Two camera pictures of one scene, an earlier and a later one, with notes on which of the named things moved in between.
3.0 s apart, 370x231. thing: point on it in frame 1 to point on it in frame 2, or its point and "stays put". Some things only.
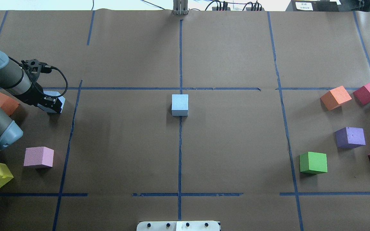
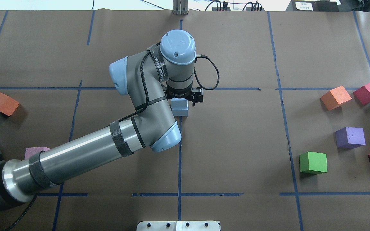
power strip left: [221, 8] stays put
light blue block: [55, 93] to [179, 104]
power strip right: [249, 9] stays put
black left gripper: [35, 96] to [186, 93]
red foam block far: [369, 92] stays put
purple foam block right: [348, 137] stays put
